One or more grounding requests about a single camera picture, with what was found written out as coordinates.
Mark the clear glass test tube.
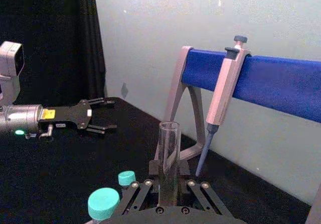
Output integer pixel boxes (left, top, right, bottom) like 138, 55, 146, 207
158, 121, 182, 207

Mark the tube with small teal cap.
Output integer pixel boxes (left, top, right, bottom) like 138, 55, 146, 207
117, 171, 137, 192

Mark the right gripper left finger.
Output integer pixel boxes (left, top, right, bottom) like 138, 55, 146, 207
113, 160, 163, 217

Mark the black curtain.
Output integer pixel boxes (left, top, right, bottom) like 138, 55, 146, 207
0, 0, 107, 107

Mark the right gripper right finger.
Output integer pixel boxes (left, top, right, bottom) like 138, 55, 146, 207
178, 160, 236, 219

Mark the grey pipette with blue tip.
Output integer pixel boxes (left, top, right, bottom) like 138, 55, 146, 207
195, 35, 252, 178

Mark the grey stand with blue bar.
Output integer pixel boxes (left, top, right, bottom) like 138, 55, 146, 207
154, 45, 321, 224

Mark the tube with large teal cap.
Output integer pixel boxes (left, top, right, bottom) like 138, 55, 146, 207
87, 187, 121, 224

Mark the black table cloth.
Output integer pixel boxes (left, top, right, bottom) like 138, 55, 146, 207
0, 96, 312, 224

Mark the thin cable with silver plug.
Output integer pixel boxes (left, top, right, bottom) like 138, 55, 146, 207
25, 124, 55, 141

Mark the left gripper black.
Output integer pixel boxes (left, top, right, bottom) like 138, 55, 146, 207
38, 97, 118, 137

